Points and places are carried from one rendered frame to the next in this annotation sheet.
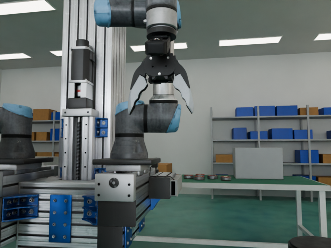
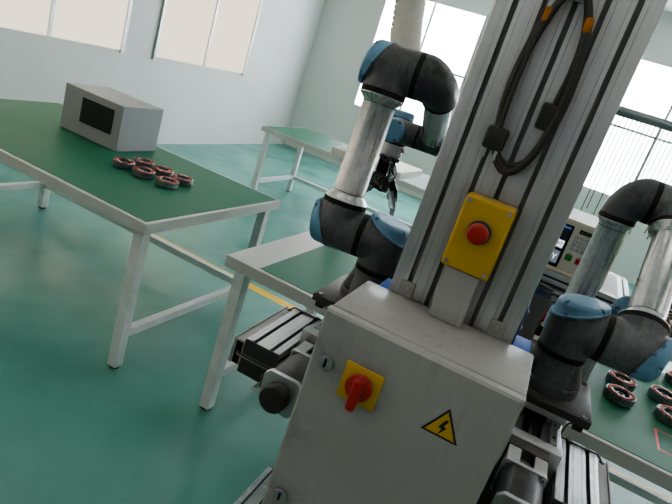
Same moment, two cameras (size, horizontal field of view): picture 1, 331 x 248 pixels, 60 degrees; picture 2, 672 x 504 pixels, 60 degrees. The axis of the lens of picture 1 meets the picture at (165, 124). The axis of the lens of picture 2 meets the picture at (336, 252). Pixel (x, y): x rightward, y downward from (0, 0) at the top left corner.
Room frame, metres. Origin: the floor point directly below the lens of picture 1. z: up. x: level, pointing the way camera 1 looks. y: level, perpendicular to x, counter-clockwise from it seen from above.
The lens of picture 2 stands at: (2.61, 0.29, 1.61)
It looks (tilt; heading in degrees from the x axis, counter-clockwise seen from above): 18 degrees down; 190
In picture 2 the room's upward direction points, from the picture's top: 18 degrees clockwise
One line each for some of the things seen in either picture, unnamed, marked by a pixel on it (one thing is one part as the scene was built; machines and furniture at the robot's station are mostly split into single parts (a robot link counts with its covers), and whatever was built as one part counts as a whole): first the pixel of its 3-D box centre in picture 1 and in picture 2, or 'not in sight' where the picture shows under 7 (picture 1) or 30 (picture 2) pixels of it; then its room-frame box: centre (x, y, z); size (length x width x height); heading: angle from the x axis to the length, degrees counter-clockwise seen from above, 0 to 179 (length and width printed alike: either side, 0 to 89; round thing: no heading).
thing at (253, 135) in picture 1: (257, 135); not in sight; (6.37, -2.04, 1.37); 0.42 x 0.36 x 0.18; 172
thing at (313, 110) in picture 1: (306, 112); not in sight; (6.20, -3.07, 1.87); 0.40 x 0.36 x 0.17; 169
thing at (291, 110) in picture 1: (284, 111); not in sight; (6.27, -2.63, 1.89); 0.42 x 0.42 x 0.22; 80
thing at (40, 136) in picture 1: (46, 136); not in sight; (7.28, 3.03, 1.39); 0.40 x 0.28 x 0.22; 170
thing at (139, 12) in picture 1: (155, 13); (399, 131); (0.77, 0.03, 1.45); 0.11 x 0.11 x 0.08; 0
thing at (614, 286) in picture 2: not in sight; (541, 260); (0.17, 0.68, 1.09); 0.68 x 0.44 x 0.05; 80
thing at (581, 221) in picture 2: not in sight; (557, 234); (0.17, 0.69, 1.22); 0.44 x 0.39 x 0.20; 80
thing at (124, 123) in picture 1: (131, 117); (383, 242); (1.16, 0.14, 1.20); 0.13 x 0.12 x 0.14; 90
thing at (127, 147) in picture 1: (129, 146); (372, 282); (1.16, 0.15, 1.09); 0.15 x 0.15 x 0.10
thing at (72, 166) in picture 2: not in sight; (80, 211); (-0.12, -1.68, 0.38); 1.85 x 1.10 x 0.75; 80
